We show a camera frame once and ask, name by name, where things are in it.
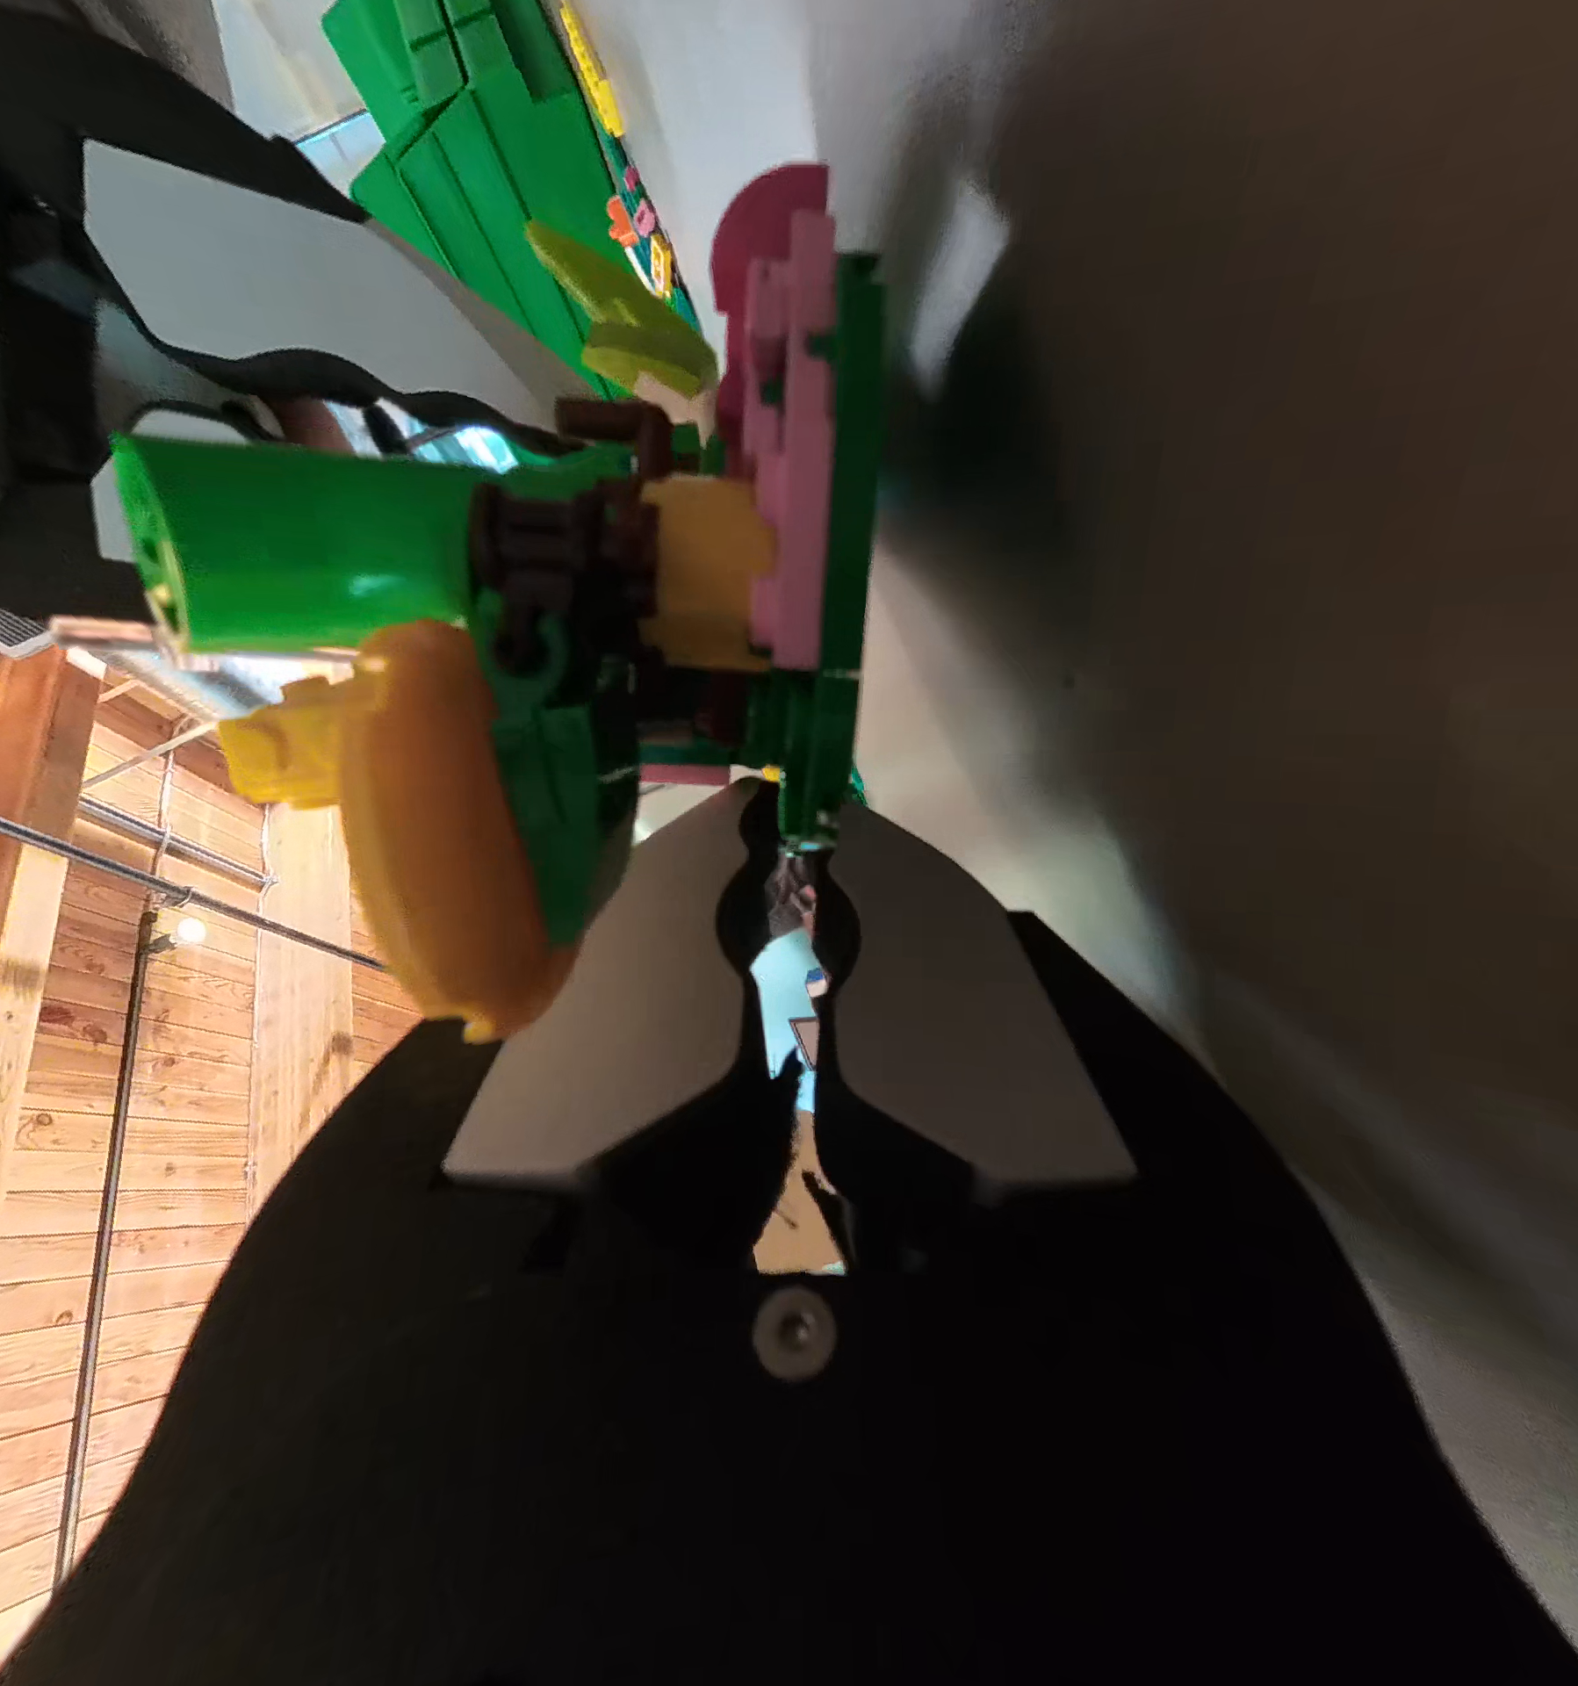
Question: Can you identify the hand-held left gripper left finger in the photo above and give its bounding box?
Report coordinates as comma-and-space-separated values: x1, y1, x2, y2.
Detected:
443, 775, 800, 1193

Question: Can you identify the yellow lego piece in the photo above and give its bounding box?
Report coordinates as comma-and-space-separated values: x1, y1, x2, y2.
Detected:
559, 0, 630, 139

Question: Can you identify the long thin metal rod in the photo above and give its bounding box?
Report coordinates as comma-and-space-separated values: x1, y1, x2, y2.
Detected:
0, 793, 390, 975

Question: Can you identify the short thin metal rod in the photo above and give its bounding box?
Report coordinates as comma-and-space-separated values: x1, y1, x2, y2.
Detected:
74, 791, 276, 889

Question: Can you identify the lego flower model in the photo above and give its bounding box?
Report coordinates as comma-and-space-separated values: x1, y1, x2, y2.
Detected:
105, 161, 891, 1044

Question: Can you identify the silver ventilation duct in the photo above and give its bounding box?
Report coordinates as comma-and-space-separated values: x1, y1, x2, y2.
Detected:
0, 593, 359, 728

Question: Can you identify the black vertical pipe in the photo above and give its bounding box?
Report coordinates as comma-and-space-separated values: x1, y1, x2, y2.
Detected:
56, 909, 166, 1572

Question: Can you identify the green lego plate structure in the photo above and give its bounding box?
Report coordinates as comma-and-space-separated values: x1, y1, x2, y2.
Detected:
319, 0, 708, 402

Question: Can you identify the cluster of small colourful lego pieces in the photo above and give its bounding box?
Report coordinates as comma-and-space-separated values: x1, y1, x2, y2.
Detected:
600, 161, 684, 296

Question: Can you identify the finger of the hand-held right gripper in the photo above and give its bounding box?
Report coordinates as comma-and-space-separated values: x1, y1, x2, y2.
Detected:
84, 392, 282, 571
80, 137, 569, 441

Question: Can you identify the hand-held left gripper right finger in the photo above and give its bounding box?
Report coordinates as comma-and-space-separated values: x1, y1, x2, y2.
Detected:
808, 801, 1140, 1203

